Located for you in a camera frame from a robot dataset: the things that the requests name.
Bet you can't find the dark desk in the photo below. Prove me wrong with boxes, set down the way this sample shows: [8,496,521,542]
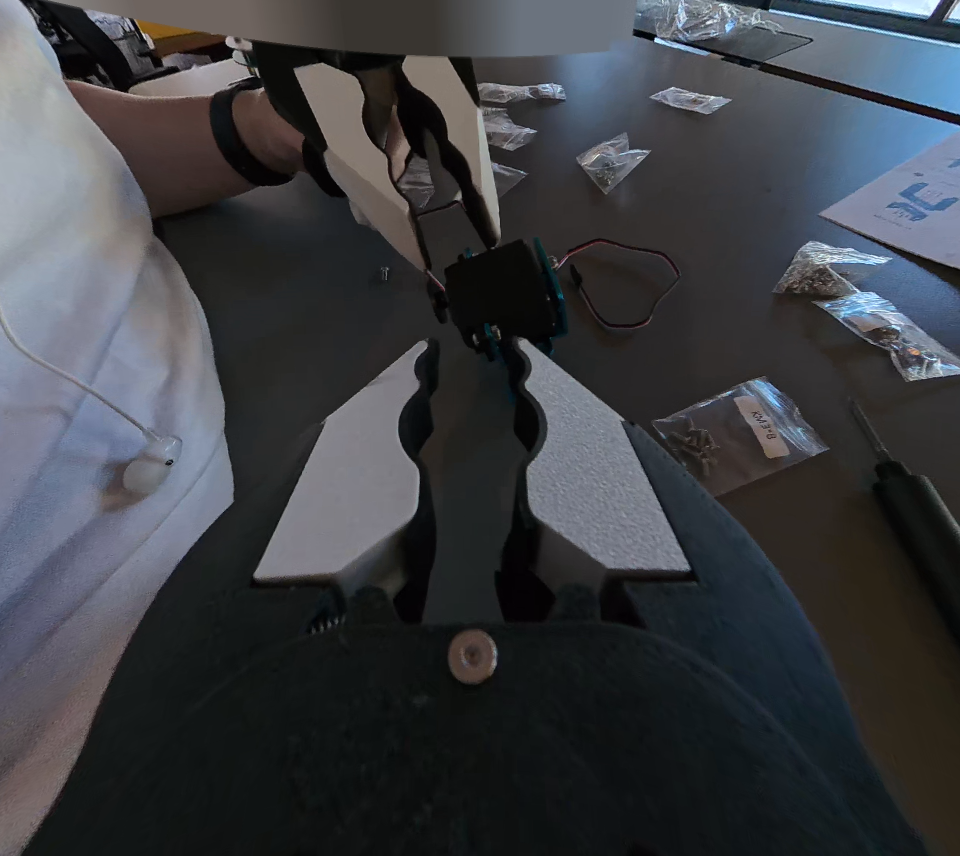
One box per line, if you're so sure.
[153,0,960,856]

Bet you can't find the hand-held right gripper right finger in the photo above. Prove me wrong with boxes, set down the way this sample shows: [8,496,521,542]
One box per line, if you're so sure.
[495,337,693,621]

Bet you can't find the clear screw bag white label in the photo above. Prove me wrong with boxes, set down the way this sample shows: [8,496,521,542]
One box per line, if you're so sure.
[651,376,831,499]

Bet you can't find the person's white shirt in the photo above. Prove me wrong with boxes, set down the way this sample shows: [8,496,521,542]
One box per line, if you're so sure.
[0,0,237,856]

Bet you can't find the crumpled clear plastic wrap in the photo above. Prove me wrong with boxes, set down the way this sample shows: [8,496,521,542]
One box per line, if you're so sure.
[636,0,815,60]

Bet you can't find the white earbud cable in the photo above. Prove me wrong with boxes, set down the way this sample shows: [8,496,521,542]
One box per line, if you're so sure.
[0,307,160,443]

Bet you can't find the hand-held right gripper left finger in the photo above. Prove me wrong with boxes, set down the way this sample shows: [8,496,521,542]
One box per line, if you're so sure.
[252,339,440,621]

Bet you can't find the white instruction booklet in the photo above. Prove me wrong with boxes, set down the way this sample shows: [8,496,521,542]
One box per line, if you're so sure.
[819,132,960,250]

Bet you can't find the black servo with blue bracket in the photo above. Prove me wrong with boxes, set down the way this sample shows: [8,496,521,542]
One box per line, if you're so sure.
[433,237,571,377]

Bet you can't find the bag full of screws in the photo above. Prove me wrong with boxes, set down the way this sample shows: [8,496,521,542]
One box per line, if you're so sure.
[772,240,894,296]

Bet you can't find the person's left forearm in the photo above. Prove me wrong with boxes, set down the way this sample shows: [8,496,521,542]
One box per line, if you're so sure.
[63,78,252,220]

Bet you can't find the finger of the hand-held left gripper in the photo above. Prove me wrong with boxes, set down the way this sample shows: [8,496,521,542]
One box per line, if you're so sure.
[294,61,435,274]
[393,54,504,251]

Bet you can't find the person's left hand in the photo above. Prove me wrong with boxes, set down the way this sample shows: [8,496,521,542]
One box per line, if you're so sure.
[253,93,310,178]

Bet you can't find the white earbud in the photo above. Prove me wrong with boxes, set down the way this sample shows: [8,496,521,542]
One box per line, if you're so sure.
[122,432,184,496]

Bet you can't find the black screwdriver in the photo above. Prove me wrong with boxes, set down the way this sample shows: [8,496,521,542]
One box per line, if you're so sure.
[847,397,960,617]

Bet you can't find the long clear screw bag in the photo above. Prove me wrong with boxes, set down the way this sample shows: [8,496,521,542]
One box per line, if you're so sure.
[813,291,960,382]

